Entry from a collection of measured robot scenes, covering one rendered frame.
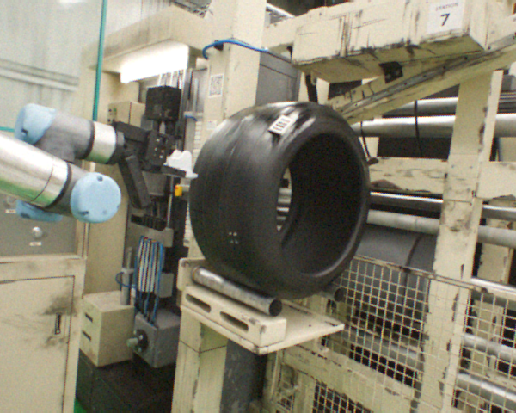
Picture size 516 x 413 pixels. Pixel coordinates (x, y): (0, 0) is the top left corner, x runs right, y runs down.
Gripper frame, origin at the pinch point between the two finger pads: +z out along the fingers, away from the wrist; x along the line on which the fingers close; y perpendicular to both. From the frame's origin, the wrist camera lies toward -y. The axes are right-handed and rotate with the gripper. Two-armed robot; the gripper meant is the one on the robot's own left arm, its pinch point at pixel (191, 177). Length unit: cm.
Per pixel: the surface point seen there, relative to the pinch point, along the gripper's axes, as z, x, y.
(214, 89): 24, 32, 32
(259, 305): 23.1, -7.2, -28.0
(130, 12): 324, 867, 406
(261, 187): 12.0, -11.1, 1.1
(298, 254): 56, 10, -16
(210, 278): 23.3, 14.4, -26.7
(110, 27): 288, 870, 351
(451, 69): 62, -28, 47
